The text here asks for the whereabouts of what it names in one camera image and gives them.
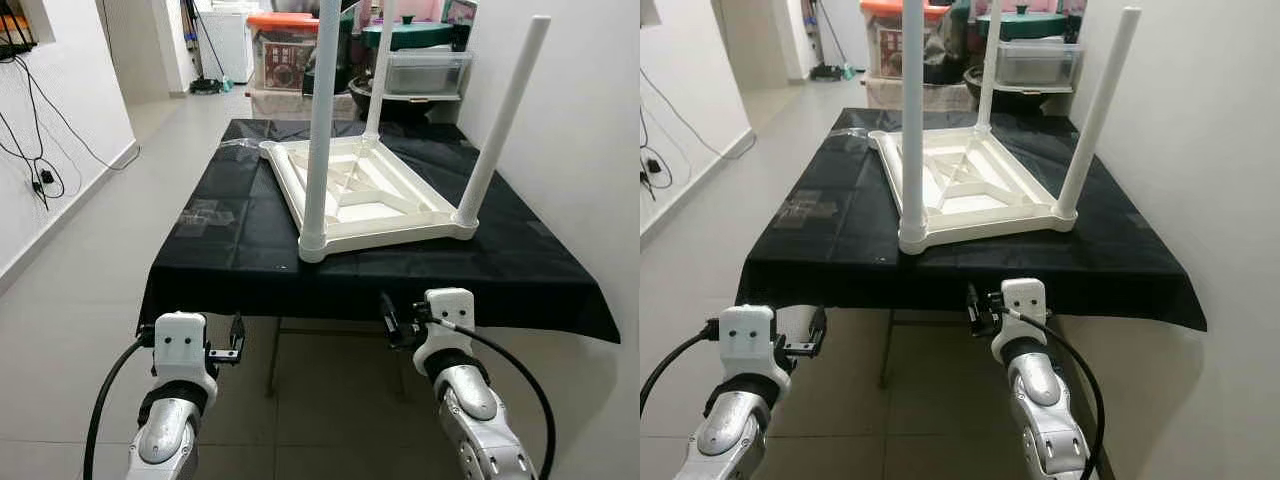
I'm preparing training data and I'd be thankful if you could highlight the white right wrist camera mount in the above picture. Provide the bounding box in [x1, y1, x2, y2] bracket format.
[990, 278, 1048, 363]
[413, 288, 476, 366]

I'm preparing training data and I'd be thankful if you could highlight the green round lid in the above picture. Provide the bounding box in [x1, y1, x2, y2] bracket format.
[1003, 12, 1069, 41]
[362, 22, 456, 51]

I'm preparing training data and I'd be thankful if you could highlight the white appliance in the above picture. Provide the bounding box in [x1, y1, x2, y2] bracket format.
[205, 3, 261, 86]

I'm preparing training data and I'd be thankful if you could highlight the black bag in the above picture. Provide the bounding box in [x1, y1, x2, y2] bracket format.
[928, 5, 973, 86]
[340, 10, 366, 96]

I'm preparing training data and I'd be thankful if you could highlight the storage box with orange lid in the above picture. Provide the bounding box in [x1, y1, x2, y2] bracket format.
[860, 0, 901, 79]
[247, 12, 321, 93]

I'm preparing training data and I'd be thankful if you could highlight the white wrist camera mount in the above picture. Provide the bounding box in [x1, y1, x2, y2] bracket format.
[413, 288, 476, 366]
[152, 312, 219, 401]
[718, 305, 791, 396]
[990, 278, 1048, 363]

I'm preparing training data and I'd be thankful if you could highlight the crumpled clear plastic wrap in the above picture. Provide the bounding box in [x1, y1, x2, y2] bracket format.
[780, 190, 839, 226]
[180, 198, 236, 236]

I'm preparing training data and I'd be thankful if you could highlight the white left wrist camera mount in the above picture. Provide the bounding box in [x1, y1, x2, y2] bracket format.
[152, 312, 219, 401]
[718, 305, 791, 396]

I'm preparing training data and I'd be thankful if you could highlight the black plastic table cover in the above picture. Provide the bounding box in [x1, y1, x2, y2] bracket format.
[735, 107, 1208, 333]
[138, 118, 621, 343]

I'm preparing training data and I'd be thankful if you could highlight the clear plastic storage container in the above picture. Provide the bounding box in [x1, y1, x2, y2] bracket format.
[995, 40, 1084, 91]
[385, 50, 471, 99]

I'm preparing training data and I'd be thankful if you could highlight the white plastic table top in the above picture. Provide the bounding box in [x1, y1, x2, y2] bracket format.
[260, 135, 479, 263]
[868, 125, 1079, 256]

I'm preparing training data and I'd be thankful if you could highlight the black round basin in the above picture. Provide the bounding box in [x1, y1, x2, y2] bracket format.
[348, 80, 466, 121]
[965, 68, 1076, 111]

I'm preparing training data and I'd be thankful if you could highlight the grey metal table leg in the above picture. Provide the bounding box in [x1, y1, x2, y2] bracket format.
[265, 318, 286, 396]
[878, 310, 896, 386]

